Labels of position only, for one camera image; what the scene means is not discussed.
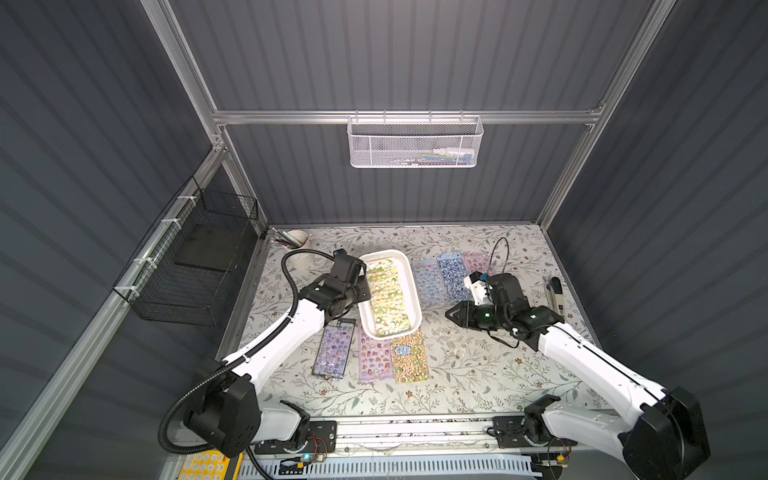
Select black corrugated cable hose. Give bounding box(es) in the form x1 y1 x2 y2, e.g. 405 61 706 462
157 248 337 456

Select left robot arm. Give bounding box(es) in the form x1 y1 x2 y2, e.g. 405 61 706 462
169 249 371 458

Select items in white basket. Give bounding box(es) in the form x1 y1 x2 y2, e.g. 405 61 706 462
391 148 477 166

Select light blue sticker sheet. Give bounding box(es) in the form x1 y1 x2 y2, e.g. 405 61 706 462
413 259 451 310

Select black wire wall basket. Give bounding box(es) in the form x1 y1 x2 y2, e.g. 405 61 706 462
113 180 259 327

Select green mushroom sticker sheet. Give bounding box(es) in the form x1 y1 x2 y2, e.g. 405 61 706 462
367 259 410 336

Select cream metal pen bucket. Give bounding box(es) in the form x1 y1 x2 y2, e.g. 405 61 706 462
283 230 309 248

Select pink 3D sticker sheet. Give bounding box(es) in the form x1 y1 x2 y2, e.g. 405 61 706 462
463 252 495 275
359 332 394 384

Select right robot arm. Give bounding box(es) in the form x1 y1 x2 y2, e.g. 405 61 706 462
446 272 711 479

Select white wire wall basket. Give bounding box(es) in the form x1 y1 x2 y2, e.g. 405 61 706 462
347 117 484 169

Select purple sticker sheet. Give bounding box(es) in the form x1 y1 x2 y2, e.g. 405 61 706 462
312 318 356 380

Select panda sticker sheet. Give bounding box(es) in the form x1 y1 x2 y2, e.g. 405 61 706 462
391 329 429 384

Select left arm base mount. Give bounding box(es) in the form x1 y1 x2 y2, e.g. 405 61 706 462
252 420 338 455

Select black white handheld device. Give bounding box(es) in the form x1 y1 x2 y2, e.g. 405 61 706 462
545 277 565 316

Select yellow calculator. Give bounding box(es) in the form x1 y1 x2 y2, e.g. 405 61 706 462
176 450 243 480

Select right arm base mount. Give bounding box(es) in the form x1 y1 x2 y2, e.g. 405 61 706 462
486 414 577 448

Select white slotted cable duct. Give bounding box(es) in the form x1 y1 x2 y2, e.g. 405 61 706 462
263 454 543 479

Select white plastic storage tray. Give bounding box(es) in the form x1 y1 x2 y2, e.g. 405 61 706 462
359 250 422 340

